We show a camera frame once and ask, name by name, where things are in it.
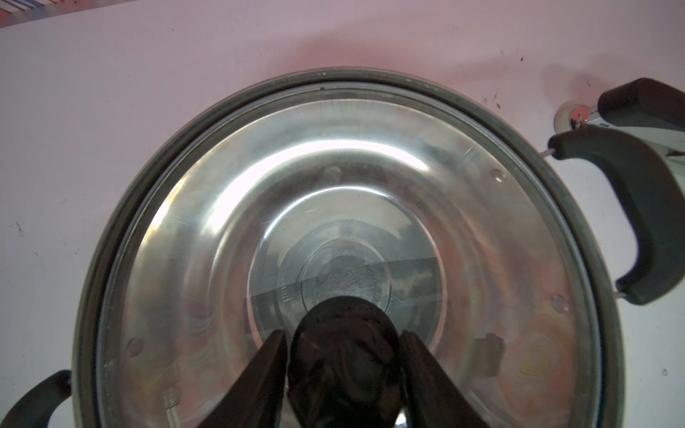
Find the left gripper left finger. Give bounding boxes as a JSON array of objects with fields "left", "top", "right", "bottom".
[{"left": 200, "top": 330, "right": 288, "bottom": 428}]

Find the glass pot lid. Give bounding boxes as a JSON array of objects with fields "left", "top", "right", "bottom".
[{"left": 74, "top": 68, "right": 624, "bottom": 428}]

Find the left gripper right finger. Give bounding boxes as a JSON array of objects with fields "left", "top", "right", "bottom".
[{"left": 399, "top": 331, "right": 487, "bottom": 427}]

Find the stainless steel pot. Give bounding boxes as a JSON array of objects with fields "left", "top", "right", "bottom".
[{"left": 0, "top": 66, "right": 685, "bottom": 428}]

